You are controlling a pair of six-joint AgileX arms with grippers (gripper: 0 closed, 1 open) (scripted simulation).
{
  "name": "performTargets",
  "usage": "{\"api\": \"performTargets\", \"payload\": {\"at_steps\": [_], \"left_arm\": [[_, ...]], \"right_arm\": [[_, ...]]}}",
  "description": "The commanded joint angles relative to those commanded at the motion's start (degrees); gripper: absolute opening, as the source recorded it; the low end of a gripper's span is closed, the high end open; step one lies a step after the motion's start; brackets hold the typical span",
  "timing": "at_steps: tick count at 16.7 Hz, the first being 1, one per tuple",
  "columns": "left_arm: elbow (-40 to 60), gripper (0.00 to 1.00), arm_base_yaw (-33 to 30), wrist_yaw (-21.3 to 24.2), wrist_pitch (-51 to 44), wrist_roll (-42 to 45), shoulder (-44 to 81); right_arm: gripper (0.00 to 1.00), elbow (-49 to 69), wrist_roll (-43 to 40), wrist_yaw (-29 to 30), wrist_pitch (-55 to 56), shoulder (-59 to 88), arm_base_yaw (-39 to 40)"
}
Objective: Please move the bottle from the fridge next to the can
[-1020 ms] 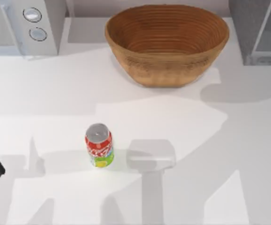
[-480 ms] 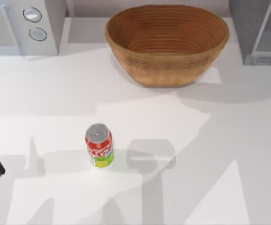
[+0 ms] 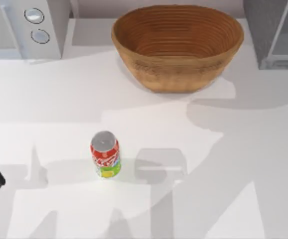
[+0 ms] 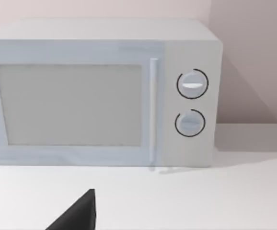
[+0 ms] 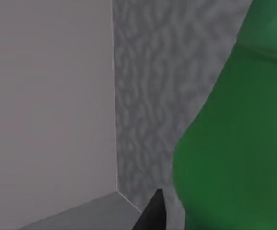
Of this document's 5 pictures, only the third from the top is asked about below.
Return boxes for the red and green can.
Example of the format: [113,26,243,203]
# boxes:
[90,130,122,179]

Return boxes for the microwave knob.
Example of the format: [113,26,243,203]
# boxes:
[30,28,51,44]
[24,7,45,24]

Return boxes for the pale microwave oven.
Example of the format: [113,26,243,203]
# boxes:
[0,0,62,60]

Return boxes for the brown wicker basket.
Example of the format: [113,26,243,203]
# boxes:
[111,4,245,94]

